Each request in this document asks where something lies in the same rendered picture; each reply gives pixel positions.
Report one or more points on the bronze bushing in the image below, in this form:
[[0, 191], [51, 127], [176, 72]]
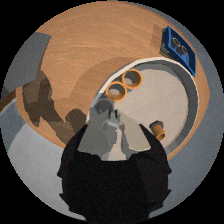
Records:
[[138, 79], [158, 132], [119, 97]]

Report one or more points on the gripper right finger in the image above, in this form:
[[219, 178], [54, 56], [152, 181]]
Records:
[[138, 139]]

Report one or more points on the blue open box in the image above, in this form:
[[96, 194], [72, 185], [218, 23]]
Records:
[[184, 60]]

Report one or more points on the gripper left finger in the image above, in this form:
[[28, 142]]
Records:
[[90, 139]]

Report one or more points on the grey metal ring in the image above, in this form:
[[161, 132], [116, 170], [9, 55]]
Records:
[[100, 109], [174, 42], [181, 51]]

